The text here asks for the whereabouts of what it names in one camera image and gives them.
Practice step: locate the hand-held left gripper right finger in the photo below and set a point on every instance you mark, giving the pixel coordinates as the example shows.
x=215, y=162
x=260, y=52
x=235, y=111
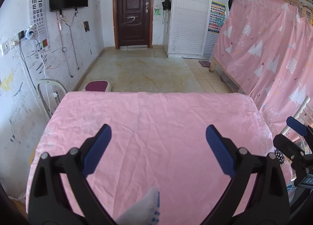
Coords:
x=220, y=151

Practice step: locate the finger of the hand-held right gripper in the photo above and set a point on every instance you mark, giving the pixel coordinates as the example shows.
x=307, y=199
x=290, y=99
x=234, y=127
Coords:
x=297, y=127
x=287, y=145

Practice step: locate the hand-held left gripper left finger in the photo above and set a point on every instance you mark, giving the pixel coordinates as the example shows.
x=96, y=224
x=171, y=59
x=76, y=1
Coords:
x=97, y=149

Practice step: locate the black white spiky ball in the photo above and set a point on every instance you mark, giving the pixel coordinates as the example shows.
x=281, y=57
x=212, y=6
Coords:
x=279, y=157

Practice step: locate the blue white printed bag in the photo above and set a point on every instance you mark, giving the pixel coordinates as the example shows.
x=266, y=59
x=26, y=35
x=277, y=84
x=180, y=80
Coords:
x=291, y=190

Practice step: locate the pink tablecloth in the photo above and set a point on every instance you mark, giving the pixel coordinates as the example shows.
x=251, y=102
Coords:
x=156, y=129

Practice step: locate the maroon topped white stool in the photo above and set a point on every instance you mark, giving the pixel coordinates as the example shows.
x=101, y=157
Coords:
x=97, y=85

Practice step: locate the grey sock with blue dots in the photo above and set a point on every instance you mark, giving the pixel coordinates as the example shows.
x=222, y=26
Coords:
x=144, y=210

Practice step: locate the wooden bunk bed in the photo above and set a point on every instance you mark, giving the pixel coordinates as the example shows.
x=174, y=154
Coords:
x=212, y=65

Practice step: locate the pink tree print curtain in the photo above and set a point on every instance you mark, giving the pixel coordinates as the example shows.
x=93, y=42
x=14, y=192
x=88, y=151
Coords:
x=264, y=44

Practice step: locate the floor scale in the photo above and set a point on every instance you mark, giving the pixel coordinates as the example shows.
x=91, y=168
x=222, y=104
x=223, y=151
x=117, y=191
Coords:
x=204, y=63

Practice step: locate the white plastic bag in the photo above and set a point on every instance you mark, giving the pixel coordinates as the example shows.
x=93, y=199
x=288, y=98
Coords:
x=19, y=198

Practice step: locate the colourful grid poster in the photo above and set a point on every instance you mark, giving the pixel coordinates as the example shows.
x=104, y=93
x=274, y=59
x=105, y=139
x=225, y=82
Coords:
x=216, y=17

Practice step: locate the white louvred wardrobe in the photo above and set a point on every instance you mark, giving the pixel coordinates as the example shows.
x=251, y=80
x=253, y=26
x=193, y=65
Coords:
x=190, y=14

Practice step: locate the dark brown door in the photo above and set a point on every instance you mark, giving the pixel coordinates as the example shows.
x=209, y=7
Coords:
x=133, y=10

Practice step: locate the eye chart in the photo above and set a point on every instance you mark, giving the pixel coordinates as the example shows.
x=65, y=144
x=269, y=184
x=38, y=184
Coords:
x=39, y=14

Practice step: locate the brown wall box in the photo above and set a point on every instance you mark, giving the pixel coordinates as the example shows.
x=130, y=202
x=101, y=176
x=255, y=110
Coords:
x=86, y=26

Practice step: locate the white blue wall charger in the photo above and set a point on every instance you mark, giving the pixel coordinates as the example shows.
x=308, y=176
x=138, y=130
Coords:
x=29, y=34

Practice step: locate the white wall socket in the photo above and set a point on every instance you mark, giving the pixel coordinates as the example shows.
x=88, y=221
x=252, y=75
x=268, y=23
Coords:
x=5, y=47

